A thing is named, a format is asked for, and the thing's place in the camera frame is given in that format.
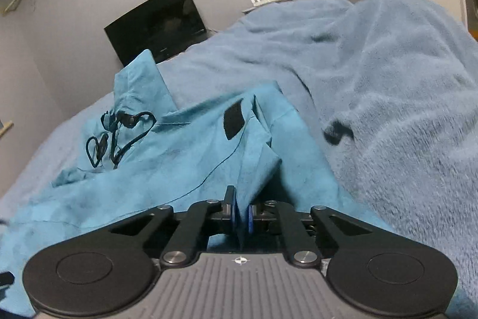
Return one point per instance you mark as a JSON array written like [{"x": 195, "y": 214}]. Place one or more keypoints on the black monitor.
[{"x": 157, "y": 27}]

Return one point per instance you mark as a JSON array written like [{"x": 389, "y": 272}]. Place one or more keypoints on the wooden stick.
[{"x": 5, "y": 127}]

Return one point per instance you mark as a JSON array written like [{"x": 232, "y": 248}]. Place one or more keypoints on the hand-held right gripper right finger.
[{"x": 251, "y": 221}]

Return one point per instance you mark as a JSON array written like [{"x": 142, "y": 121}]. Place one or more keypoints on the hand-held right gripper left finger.
[{"x": 232, "y": 212}]

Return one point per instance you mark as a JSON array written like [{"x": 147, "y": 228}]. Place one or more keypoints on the teal jacket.
[{"x": 179, "y": 162}]

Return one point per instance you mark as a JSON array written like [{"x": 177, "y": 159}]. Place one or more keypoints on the blue fleece blanket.
[{"x": 392, "y": 98}]

